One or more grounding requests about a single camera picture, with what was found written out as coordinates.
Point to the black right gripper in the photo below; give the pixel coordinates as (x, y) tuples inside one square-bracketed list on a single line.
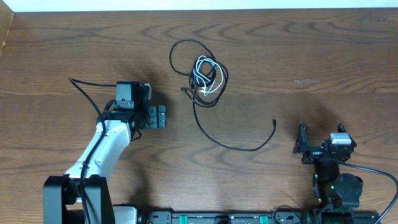
[(301, 147)]

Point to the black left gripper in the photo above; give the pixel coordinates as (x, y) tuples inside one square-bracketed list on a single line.
[(157, 116)]

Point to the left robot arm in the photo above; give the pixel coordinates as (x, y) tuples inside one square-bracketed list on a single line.
[(81, 194)]

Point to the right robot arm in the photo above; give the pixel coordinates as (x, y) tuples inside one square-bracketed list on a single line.
[(338, 193)]

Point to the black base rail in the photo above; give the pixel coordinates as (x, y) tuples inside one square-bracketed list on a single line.
[(277, 217)]

